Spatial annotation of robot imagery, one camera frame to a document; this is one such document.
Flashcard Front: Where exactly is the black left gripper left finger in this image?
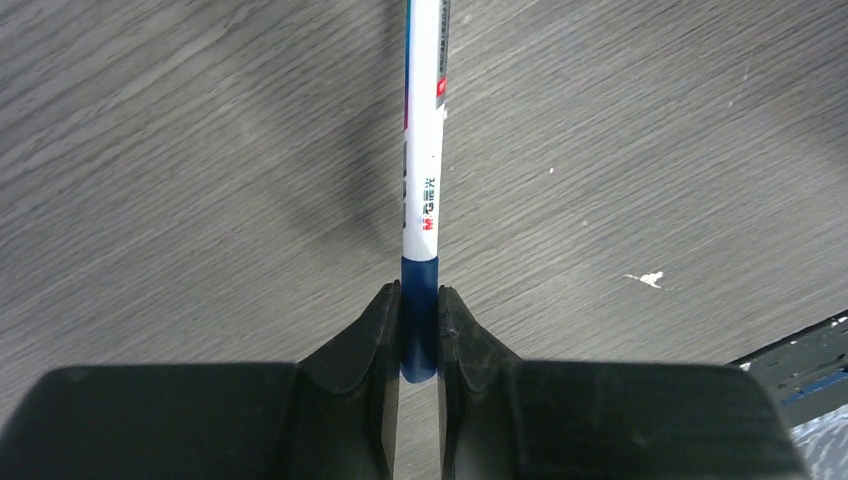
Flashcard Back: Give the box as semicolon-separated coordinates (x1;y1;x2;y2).
1;283;400;479

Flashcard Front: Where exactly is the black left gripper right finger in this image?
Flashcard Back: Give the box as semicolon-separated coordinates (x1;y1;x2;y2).
438;287;808;479

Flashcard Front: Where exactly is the blue marker cap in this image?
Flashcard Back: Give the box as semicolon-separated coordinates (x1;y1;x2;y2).
399;257;439;384

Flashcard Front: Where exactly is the white blue marker pen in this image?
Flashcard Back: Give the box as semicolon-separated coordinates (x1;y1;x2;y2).
403;0;451;261

